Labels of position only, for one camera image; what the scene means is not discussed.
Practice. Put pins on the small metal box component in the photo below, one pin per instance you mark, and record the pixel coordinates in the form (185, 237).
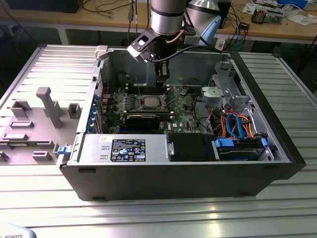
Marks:
(275, 17)

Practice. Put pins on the grey round metal bracket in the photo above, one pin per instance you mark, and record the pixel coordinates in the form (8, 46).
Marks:
(210, 95)

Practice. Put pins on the blue plastic clip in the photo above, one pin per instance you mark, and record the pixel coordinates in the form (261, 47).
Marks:
(63, 150)

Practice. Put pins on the black graphics card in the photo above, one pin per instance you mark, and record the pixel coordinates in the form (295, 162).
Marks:
(143, 122)

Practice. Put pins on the round coin battery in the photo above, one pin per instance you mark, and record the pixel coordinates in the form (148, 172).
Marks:
(183, 92)

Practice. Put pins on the black upright box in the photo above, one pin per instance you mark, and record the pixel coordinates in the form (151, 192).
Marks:
(225, 12)

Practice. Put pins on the black bracket wrist camera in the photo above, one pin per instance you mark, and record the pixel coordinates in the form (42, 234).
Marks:
(192, 39)

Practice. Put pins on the black RAM slot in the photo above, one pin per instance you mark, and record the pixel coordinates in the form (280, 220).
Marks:
(146, 91)
(166, 116)
(141, 86)
(148, 112)

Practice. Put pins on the black monitor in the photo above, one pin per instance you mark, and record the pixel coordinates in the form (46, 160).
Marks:
(42, 5)

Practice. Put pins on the blue box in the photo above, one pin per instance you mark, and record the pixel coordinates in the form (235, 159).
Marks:
(292, 2)

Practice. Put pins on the grey power supply unit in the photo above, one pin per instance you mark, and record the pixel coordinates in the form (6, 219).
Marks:
(92, 148)

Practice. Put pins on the hard disk in blue carrier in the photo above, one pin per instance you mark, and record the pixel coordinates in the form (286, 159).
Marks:
(237, 155)

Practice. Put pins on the silver CPU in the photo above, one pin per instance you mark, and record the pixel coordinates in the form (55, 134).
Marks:
(151, 101)

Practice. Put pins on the blue card retainer clip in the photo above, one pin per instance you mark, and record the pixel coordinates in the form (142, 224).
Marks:
(90, 125)
(96, 100)
(93, 113)

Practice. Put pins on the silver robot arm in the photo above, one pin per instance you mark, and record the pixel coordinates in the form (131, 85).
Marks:
(166, 22)

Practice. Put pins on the grey metal drive cage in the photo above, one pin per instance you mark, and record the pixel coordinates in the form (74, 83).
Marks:
(224, 74)

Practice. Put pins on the CPU socket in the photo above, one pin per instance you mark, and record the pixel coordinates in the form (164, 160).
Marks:
(142, 102)

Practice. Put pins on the grey parts rack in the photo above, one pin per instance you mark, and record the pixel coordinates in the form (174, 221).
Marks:
(37, 131)

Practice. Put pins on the wooden workbench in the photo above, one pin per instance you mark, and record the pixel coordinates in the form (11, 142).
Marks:
(104, 21)

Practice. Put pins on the white paper sheet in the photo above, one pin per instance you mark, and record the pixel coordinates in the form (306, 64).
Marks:
(248, 8)

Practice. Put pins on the metal CPU cooler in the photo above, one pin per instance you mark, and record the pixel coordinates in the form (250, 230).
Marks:
(258, 16)

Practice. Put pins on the white plastic case latch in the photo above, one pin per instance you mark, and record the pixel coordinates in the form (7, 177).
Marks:
(101, 52)

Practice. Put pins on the white papers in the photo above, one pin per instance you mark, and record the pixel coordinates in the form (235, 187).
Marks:
(301, 19)

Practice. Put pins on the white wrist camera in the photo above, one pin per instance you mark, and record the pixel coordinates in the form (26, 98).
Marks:
(138, 48)

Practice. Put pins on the small black device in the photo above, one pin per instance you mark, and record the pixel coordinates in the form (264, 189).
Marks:
(245, 26)

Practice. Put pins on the silver latch bracket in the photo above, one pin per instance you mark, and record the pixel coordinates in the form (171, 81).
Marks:
(170, 148)

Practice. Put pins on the white printed label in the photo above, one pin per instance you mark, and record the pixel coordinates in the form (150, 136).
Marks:
(220, 44)

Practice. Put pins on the green motherboard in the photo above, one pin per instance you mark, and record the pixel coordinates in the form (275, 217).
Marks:
(184, 116)

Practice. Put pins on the black PC case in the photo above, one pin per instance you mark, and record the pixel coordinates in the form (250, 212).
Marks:
(161, 181)

